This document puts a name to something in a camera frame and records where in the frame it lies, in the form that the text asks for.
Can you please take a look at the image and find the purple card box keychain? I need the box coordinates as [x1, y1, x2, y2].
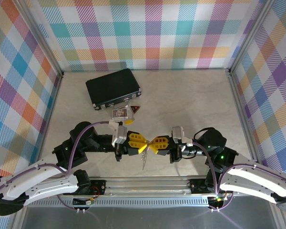
[111, 107, 130, 121]

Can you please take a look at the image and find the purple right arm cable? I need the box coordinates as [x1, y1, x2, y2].
[192, 142, 286, 212]

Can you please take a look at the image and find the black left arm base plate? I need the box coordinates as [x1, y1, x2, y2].
[88, 180, 107, 196]

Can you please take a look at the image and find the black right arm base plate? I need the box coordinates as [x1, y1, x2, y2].
[189, 178, 207, 194]

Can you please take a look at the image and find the slotted grey cable tray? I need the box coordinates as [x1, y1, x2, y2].
[26, 199, 210, 208]

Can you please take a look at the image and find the black briefcase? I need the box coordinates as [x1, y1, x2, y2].
[85, 68, 143, 112]

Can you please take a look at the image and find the aluminium side rail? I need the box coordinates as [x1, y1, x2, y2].
[227, 71, 260, 163]
[37, 71, 64, 165]

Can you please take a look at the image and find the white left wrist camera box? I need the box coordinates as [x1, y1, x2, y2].
[109, 121, 128, 147]

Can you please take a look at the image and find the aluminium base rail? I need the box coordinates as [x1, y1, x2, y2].
[61, 177, 220, 198]

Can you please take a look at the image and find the aluminium corner post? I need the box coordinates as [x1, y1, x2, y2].
[19, 0, 64, 77]
[227, 0, 274, 76]

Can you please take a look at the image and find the key with yellow tag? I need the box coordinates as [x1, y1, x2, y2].
[123, 112, 137, 126]

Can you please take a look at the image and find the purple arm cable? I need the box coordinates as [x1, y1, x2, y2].
[0, 121, 110, 210]
[192, 142, 286, 212]

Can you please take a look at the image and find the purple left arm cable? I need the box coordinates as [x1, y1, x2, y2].
[0, 121, 110, 210]

